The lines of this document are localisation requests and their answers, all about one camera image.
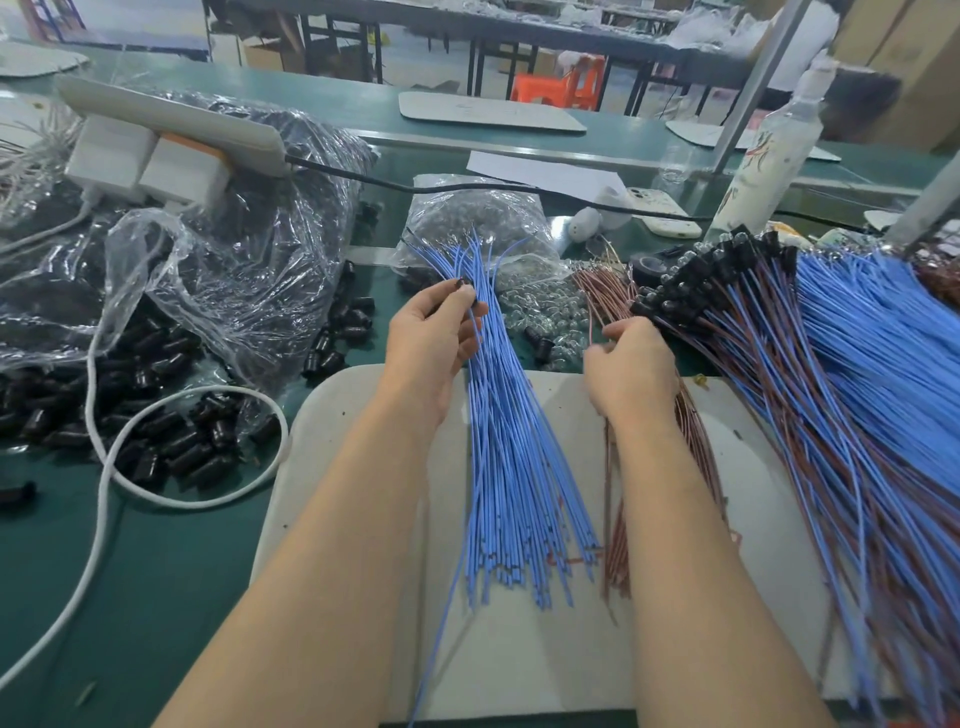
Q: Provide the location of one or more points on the person's left hand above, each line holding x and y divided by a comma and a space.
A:
428, 348

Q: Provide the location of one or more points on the person's right hand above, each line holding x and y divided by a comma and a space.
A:
630, 375

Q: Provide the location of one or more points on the pile of black plastic caps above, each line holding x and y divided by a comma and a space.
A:
38, 413

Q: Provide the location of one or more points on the person's right forearm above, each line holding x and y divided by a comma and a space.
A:
720, 600

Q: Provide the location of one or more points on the person's left forearm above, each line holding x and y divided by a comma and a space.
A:
300, 608

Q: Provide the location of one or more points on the small clear plastic bag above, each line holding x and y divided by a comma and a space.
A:
473, 222

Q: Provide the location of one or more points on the white computer mouse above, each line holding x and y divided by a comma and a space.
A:
582, 225

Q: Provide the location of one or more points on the white flat device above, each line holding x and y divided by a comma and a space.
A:
657, 213

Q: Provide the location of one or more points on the large clear plastic bag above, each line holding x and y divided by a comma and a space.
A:
263, 233

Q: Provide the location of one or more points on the white paper sheet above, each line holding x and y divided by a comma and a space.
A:
540, 174

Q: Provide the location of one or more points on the white flat tray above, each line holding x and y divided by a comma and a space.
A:
42, 60
695, 137
492, 113

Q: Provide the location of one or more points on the white spray bottle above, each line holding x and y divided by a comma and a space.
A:
773, 153

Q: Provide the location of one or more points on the orange plastic stool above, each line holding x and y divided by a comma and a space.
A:
558, 84

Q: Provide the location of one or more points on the white work board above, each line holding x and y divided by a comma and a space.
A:
570, 668

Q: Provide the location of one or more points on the white orange charger adapter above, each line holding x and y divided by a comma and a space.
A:
185, 171

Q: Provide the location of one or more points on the white power strip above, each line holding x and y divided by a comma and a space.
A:
173, 123

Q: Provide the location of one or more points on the cardboard boxes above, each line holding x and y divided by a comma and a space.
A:
900, 53

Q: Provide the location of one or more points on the blue table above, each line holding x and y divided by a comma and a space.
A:
128, 24

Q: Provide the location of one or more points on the slanted metal frame post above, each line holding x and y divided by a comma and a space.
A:
758, 78

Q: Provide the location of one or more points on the long black-frame table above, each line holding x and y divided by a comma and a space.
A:
465, 21

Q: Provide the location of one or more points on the short metal frame post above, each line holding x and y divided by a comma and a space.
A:
923, 203

